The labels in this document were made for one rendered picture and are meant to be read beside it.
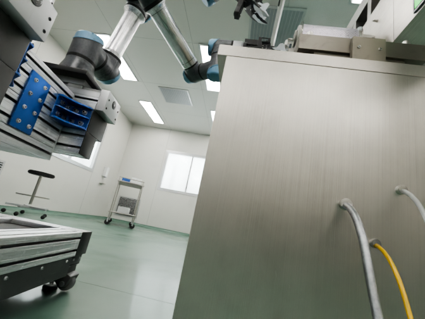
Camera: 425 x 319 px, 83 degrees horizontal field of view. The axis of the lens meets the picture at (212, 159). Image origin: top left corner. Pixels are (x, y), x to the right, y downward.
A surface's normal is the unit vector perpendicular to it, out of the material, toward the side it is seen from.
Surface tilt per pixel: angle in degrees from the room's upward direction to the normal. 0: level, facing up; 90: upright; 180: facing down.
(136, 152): 90
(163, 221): 90
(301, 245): 90
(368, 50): 90
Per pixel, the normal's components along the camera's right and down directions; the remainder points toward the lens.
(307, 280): -0.07, -0.28
